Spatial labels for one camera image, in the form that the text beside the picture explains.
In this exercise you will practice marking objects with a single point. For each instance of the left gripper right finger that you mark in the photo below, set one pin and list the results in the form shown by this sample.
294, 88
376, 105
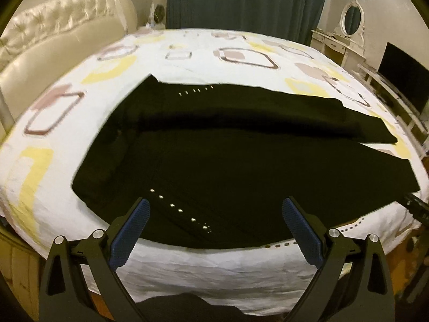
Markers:
352, 281

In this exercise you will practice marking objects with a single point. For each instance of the white vanity dresser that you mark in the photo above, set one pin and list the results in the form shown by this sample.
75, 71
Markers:
342, 51

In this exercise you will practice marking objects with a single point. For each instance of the patterned white bed sheet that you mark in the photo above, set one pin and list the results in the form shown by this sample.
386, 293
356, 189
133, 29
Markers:
49, 142

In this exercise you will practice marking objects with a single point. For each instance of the black flat television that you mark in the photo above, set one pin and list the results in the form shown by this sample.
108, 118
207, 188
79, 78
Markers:
407, 75

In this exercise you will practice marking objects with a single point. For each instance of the cream tufted headboard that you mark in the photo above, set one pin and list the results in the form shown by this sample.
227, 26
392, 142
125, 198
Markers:
42, 43

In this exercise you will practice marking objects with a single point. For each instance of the black pants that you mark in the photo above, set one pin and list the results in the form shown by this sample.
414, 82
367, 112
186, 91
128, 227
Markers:
216, 162

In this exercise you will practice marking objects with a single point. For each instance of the white tv stand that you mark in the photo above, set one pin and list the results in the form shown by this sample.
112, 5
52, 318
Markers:
405, 113

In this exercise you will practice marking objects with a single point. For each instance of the dark teal curtain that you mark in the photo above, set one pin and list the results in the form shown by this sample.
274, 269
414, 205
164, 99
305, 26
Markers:
285, 19

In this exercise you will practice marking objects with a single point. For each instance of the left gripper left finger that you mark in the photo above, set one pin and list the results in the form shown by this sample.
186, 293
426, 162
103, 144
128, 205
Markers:
64, 294

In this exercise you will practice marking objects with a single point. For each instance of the white oval vanity mirror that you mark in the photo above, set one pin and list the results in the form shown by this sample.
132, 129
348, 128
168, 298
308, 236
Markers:
352, 19

